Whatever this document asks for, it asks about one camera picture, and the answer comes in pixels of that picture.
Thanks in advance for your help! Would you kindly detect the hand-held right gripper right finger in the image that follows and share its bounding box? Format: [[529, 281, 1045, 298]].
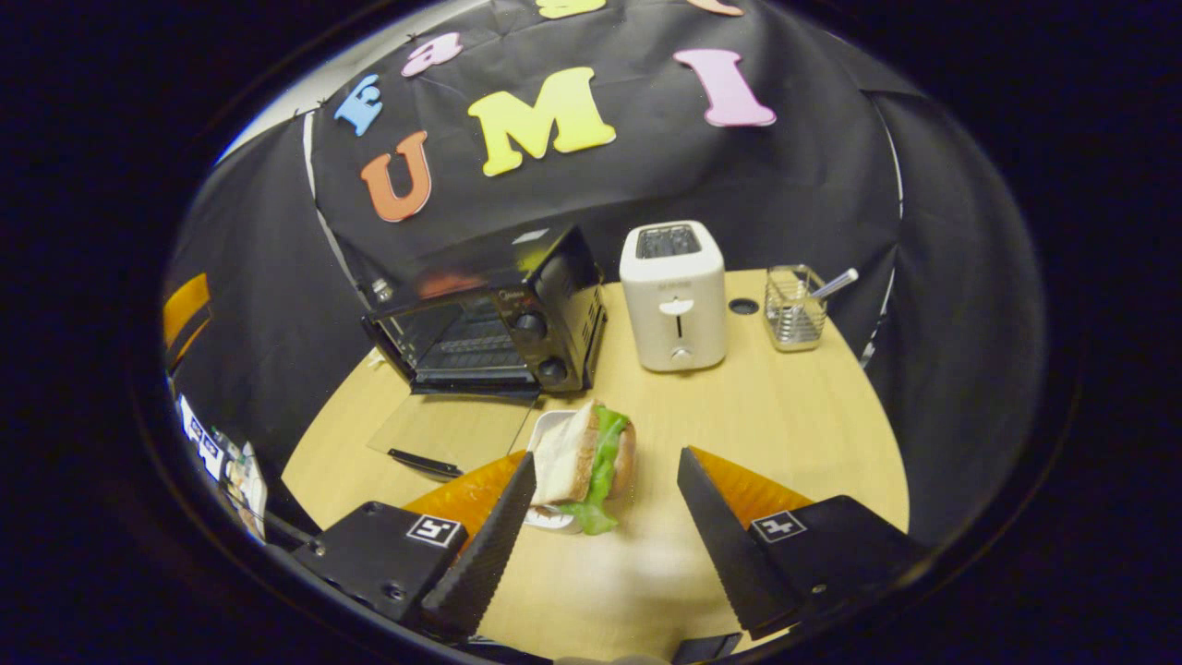
[[677, 446, 929, 641]]

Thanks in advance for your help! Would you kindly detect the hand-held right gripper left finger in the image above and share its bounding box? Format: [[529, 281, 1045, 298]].
[[314, 450, 538, 639]]

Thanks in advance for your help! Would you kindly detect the lettuce sandwich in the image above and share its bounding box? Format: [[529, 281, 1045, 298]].
[[531, 399, 638, 537]]

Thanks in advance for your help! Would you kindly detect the black electric oven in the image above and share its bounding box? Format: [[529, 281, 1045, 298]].
[[362, 222, 608, 481]]

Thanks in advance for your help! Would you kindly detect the white rectangular tray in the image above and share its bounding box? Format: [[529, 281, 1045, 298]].
[[524, 410, 585, 536]]

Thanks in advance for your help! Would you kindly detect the white toaster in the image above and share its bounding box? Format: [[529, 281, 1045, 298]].
[[619, 220, 728, 373]]

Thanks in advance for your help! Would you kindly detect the metal spoon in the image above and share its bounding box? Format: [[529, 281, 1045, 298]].
[[805, 268, 860, 306]]

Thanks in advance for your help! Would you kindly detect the wire mesh utensil holder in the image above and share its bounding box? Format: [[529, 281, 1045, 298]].
[[765, 265, 828, 354]]

